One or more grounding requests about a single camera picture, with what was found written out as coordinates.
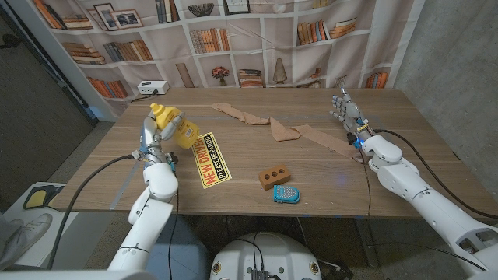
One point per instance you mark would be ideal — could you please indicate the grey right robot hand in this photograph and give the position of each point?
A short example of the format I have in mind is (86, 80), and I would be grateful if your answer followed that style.
(352, 114)

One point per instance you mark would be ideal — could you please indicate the blue object under table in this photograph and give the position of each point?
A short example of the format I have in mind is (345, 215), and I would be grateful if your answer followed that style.
(190, 256)

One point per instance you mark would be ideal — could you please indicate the printed bookshelf backdrop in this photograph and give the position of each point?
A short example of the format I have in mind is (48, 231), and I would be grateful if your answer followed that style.
(249, 58)

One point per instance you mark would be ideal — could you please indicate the brown block with three holes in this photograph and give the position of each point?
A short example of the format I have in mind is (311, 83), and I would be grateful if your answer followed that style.
(274, 177)

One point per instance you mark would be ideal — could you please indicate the yellow new driver sign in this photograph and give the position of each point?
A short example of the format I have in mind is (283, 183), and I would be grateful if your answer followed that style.
(214, 165)

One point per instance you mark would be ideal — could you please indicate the white floor board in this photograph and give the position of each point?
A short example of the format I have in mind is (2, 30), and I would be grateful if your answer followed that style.
(58, 233)

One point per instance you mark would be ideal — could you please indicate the yellow mustard bottle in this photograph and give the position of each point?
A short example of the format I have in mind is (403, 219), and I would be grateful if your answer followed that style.
(186, 134)

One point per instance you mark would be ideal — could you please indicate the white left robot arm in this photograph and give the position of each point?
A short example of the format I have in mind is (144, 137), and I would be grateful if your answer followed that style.
(151, 218)

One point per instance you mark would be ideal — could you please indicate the tan adhesive wrap strip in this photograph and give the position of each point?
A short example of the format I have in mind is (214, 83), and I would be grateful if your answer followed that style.
(284, 132)

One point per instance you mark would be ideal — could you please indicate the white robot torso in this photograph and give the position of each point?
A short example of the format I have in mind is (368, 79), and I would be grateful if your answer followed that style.
(268, 254)

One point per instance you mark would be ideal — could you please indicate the yellow and black floor pad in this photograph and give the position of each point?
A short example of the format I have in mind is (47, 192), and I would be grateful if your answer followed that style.
(37, 196)

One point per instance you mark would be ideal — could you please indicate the white shoe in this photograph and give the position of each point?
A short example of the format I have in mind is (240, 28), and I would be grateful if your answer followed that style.
(27, 237)

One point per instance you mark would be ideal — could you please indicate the grey table leg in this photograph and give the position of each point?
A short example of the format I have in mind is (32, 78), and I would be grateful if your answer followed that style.
(367, 241)

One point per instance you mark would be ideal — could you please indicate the white power strip box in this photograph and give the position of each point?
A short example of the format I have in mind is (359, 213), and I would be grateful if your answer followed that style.
(152, 87)

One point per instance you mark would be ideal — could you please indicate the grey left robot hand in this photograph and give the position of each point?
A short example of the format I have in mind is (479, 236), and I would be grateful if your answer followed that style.
(149, 136)

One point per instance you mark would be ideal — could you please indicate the black device on floor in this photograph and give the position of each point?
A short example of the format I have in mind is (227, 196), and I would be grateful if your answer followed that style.
(336, 272)

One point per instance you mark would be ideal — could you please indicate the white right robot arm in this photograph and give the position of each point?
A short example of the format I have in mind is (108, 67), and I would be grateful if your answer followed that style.
(432, 202)

